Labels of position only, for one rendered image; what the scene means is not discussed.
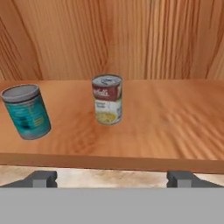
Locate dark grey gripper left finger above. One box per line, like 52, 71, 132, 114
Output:
0, 170, 59, 189

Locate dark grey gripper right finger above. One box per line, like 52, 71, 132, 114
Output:
166, 170, 224, 189

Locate wooden cabinet shelf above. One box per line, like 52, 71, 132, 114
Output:
0, 79, 224, 175

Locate teal labelled food can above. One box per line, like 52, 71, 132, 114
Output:
0, 83, 53, 141

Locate red and white soup can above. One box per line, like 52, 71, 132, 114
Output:
91, 73, 123, 126

